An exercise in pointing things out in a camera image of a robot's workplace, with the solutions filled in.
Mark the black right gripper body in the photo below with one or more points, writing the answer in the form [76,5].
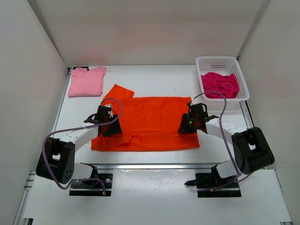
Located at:
[186,124]

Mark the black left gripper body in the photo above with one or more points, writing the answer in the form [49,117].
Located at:
[112,126]

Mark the orange t-shirt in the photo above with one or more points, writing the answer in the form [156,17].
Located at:
[147,123]

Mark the light pink t-shirt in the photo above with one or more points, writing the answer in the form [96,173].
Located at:
[86,82]

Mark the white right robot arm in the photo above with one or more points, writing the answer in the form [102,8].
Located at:
[251,151]

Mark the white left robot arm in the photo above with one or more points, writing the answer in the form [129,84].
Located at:
[57,159]

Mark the magenta t-shirt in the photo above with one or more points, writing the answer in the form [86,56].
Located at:
[227,85]

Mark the white perforated plastic basket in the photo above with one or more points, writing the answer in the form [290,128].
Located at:
[225,66]

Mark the aluminium table edge rail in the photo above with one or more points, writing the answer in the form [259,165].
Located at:
[154,166]

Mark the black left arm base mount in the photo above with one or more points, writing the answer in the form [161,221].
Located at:
[100,186]

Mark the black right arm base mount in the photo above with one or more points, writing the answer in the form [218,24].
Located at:
[211,185]

